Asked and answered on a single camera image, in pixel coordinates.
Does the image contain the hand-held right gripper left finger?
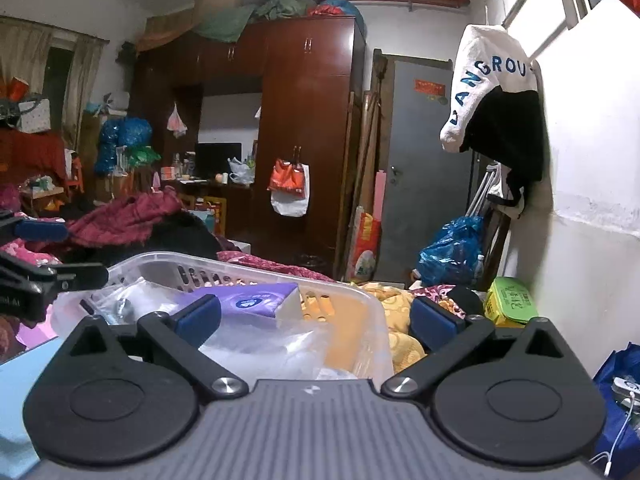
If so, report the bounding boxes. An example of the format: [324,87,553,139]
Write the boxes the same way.
[64,294,249,402]

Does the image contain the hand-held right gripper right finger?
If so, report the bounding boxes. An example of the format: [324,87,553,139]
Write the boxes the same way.
[380,296,566,402]

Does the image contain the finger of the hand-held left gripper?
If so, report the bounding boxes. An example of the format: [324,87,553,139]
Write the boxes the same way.
[0,209,68,246]
[0,250,110,293]

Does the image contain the purple tissue pack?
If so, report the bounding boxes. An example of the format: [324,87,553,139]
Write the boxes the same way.
[192,282,301,318]

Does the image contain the white plastic basket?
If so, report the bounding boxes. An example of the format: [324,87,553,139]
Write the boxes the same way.
[52,251,396,386]

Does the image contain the clear plastic bag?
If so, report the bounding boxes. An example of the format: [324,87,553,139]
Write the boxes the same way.
[197,310,351,381]

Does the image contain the pink blanket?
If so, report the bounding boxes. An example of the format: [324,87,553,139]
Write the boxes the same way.
[10,317,63,356]

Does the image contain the yellow patterned blanket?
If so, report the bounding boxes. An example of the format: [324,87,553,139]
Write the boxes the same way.
[357,280,431,361]

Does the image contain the red cloth covered furniture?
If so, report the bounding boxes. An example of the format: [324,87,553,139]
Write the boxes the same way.
[0,127,68,181]

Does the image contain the maroon plaid blanket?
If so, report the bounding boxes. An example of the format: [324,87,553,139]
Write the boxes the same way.
[65,187,183,251]

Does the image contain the black clothing pile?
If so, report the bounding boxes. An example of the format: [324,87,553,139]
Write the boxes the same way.
[150,210,223,261]

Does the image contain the green box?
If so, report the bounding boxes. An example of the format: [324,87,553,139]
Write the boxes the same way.
[484,276,540,328]

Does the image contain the maroon floral bedding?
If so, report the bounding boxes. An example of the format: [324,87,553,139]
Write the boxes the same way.
[217,250,333,281]

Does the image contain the colourful rice sack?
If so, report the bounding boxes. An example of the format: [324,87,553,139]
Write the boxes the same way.
[346,212,382,283]

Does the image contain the blue plastic bag pile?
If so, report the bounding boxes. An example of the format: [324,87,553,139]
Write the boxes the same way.
[97,117,153,176]

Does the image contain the metal crutches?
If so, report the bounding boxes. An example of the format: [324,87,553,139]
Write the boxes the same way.
[465,162,503,221]

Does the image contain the pink roll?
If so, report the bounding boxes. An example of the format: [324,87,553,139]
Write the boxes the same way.
[372,170,388,221]

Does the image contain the black monitor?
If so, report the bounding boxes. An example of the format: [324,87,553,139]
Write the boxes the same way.
[195,142,242,181]

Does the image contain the grey door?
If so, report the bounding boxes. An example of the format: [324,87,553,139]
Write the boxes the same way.
[387,57,493,286]

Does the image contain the orange white plastic bag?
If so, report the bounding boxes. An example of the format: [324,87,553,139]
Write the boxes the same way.
[267,157,309,218]

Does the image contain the pink plastic bag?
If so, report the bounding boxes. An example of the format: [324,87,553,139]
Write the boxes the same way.
[166,102,188,138]

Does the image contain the beige curtain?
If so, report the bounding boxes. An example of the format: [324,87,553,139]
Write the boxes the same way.
[0,17,106,151]

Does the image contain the wooden boards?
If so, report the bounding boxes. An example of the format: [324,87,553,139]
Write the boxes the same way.
[350,50,388,261]

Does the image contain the black hanging garment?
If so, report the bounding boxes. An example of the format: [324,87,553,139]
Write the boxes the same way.
[462,85,546,221]

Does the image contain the blue shopping bag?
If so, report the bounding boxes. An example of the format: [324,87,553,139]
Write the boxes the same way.
[590,342,640,480]

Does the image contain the brown wooden wardrobe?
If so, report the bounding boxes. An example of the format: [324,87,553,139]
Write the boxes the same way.
[132,15,368,271]

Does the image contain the white lettered hoodie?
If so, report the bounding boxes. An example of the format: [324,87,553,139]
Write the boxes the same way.
[440,24,543,155]

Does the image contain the green cloth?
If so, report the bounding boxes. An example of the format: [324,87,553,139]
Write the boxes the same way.
[192,0,321,43]

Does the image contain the red cloth bundle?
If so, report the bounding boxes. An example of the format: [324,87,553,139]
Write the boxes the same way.
[307,1,363,18]

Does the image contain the white cable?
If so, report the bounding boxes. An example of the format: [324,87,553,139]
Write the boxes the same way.
[590,390,640,476]

